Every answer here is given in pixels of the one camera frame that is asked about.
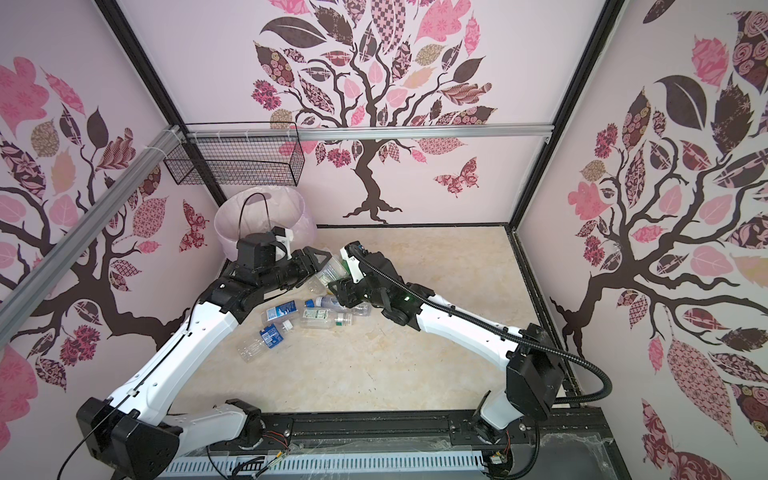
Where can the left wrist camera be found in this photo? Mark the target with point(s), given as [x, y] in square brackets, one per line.
[283, 240]

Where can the aluminium rail back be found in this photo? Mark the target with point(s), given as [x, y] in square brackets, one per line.
[366, 132]

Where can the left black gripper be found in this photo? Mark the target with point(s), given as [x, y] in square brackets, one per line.
[311, 266]

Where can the black wire basket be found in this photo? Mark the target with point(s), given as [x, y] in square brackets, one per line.
[238, 153]

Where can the white slotted cable duct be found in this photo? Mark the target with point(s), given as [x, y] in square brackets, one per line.
[322, 465]

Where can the blue label bottle lower left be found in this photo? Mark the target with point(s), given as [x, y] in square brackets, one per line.
[264, 340]

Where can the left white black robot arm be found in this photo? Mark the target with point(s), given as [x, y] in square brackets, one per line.
[132, 431]

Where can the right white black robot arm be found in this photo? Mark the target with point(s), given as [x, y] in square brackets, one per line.
[534, 369]

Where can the long clear crushed bottle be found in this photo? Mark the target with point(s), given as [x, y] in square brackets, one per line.
[331, 302]

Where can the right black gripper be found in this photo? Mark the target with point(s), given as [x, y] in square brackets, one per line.
[347, 292]

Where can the clear square bottle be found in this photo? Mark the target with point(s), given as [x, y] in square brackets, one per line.
[334, 270]
[322, 318]

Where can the pink plastic bin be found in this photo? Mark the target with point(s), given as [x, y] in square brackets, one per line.
[257, 210]

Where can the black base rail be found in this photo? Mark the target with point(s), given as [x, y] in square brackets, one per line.
[571, 444]

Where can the flat blue label bottle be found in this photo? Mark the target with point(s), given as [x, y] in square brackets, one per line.
[284, 311]

